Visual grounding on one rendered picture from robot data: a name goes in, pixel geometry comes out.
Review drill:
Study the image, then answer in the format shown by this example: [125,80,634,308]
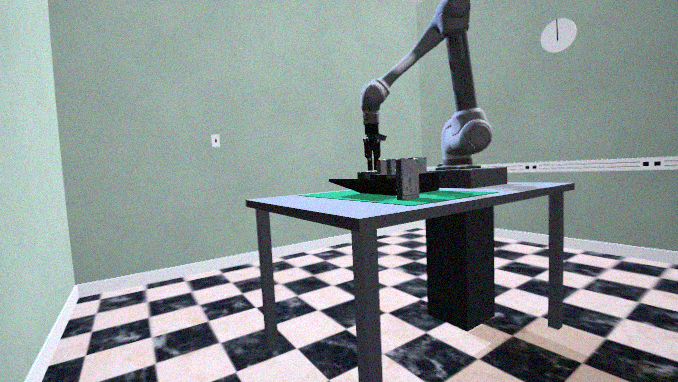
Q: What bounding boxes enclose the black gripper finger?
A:
[363,137,374,171]
[372,139,381,170]

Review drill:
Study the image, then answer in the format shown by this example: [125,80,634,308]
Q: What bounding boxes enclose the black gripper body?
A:
[365,124,379,144]

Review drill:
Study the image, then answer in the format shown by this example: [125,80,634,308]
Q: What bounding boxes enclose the green flat mat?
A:
[305,190,499,206]

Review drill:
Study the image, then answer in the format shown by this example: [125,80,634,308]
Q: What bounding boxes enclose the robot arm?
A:
[360,0,492,170]

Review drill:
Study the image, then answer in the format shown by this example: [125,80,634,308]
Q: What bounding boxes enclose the status display screen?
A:
[329,179,397,196]

